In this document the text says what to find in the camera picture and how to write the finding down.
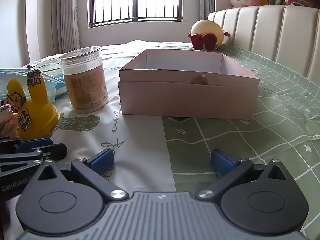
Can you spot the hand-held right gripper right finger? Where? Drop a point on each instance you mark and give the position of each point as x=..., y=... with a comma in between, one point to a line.
x=222, y=160

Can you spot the cream round plush red feet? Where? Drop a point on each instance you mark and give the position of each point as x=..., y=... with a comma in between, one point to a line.
x=207, y=31

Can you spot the pink cardboard box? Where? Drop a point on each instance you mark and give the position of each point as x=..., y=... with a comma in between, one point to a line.
x=187, y=100

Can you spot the colourful snack packet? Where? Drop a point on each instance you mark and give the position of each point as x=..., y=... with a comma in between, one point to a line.
x=7, y=120

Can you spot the yellow rabbit-shaped toy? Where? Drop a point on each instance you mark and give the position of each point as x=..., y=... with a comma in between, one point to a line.
x=37, y=112

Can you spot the cream padded headboard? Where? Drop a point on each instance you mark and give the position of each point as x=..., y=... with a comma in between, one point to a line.
x=280, y=30

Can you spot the clear plastic jar beige label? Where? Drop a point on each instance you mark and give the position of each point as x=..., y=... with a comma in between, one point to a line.
x=85, y=85

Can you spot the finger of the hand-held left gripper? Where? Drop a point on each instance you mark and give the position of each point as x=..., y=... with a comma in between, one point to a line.
x=53, y=151
x=35, y=145

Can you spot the barred window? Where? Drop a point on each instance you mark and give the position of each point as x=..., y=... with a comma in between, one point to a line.
x=135, y=2

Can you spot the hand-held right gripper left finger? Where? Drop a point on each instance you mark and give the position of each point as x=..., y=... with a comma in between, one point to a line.
x=101, y=160

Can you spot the blue face mask pack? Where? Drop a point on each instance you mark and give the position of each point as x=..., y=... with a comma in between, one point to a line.
x=56, y=90

